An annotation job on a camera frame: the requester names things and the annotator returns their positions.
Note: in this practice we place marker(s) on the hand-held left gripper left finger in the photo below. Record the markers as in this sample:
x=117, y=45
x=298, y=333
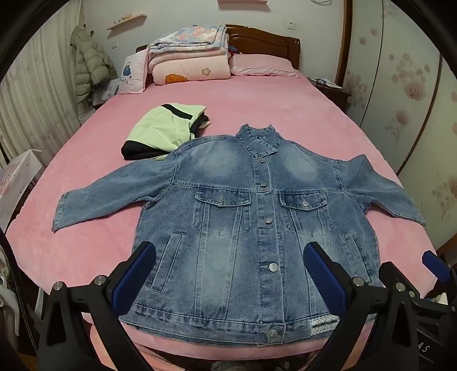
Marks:
x=134, y=276

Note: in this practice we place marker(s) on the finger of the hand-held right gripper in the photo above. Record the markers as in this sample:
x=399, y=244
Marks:
x=436, y=265
x=387, y=273

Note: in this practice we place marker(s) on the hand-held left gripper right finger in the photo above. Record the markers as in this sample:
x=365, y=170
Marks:
x=325, y=278

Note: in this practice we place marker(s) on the blue denim jacket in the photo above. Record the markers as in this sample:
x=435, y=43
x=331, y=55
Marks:
x=232, y=221

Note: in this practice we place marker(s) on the white printed bag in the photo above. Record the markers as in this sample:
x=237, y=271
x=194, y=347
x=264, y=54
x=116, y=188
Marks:
x=18, y=182

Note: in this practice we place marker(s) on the light green black garment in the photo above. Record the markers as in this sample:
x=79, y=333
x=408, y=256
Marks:
x=160, y=123

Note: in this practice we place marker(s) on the dark folded garment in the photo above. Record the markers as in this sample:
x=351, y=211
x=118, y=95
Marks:
x=200, y=119

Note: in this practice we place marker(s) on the wooden nightstand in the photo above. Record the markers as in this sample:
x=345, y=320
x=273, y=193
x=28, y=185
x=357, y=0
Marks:
x=335, y=98

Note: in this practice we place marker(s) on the bed with pink cover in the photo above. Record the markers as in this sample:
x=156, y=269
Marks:
x=267, y=103

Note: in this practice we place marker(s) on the pale cloth under coat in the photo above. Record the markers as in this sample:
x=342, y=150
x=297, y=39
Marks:
x=107, y=91

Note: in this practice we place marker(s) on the papers and small box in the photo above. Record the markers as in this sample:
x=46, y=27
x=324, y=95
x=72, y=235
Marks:
x=323, y=82

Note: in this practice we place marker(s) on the floral wardrobe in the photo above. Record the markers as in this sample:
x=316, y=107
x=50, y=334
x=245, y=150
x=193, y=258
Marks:
x=400, y=71

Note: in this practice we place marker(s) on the small white pink cushion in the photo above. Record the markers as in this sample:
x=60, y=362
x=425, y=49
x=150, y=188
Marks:
x=132, y=73

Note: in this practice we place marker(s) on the white patterned curtain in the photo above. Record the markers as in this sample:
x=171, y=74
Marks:
x=32, y=89

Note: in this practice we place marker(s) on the pink cartoon folded quilt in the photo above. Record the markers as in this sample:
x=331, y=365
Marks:
x=189, y=67

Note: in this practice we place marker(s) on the beige puffer coat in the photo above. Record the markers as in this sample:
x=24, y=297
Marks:
x=89, y=60

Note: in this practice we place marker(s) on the pink pillow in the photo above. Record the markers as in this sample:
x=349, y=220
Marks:
x=262, y=66

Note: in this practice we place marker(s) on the wooden headboard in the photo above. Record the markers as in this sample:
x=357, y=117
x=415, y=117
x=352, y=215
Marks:
x=264, y=41

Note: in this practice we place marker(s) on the red cloth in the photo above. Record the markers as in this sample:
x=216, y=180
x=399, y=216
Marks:
x=234, y=50

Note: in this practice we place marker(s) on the floral folded quilt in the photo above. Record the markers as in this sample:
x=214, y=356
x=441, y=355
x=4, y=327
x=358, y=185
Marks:
x=189, y=37

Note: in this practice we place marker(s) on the small wooden wall shelf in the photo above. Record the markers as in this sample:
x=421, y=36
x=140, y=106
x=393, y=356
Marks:
x=126, y=21

